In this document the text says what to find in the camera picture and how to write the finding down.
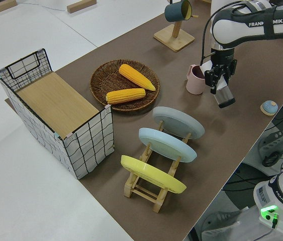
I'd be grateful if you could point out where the brown table mat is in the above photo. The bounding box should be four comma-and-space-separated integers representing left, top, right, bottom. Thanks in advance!
4, 0, 283, 241

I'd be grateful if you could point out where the clear drinking glass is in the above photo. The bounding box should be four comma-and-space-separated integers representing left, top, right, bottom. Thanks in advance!
199, 61, 236, 109

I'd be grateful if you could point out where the wooden plate rack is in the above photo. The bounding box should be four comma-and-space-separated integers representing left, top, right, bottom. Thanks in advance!
123, 119, 192, 214

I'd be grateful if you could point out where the grey plate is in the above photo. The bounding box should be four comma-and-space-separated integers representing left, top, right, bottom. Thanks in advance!
152, 106, 205, 140

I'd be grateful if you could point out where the green plug cable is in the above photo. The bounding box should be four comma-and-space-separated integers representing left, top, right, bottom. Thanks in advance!
270, 212, 279, 229

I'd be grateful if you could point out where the wire basket white liner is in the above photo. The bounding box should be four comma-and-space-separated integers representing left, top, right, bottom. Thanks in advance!
0, 48, 115, 180

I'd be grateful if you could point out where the light blue plate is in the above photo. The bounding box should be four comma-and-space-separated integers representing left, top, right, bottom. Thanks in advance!
138, 127, 198, 163

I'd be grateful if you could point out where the blue dome wooden bell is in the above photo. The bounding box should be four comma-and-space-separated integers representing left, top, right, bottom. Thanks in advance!
260, 100, 279, 116

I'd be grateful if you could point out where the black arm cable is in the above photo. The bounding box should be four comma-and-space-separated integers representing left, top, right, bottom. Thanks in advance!
200, 0, 277, 66

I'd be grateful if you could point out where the yellow plate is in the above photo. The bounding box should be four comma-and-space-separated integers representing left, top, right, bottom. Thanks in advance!
120, 155, 187, 194

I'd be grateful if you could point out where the wooden mug stand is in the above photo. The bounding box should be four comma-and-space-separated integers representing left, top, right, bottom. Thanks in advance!
153, 0, 199, 53

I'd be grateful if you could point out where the dark teal mug yellow inside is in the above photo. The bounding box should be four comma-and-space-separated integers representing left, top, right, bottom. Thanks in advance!
164, 0, 194, 23

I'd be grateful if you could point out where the light wooden board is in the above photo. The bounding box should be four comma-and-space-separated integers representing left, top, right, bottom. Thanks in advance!
17, 72, 100, 138

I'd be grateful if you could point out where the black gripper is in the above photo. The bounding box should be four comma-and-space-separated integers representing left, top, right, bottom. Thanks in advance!
204, 49, 238, 94

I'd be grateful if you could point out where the tapered yellow corn cob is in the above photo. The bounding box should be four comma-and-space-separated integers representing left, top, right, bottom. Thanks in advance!
119, 64, 156, 92

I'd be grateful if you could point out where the blunt yellow corn cob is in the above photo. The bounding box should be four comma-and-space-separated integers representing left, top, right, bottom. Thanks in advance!
105, 88, 146, 105

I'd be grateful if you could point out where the brown woven basket tray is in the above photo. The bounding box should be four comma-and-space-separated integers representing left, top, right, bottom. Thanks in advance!
89, 59, 161, 112

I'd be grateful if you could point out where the pink cup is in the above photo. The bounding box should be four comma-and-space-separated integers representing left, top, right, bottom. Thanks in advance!
185, 64, 207, 95

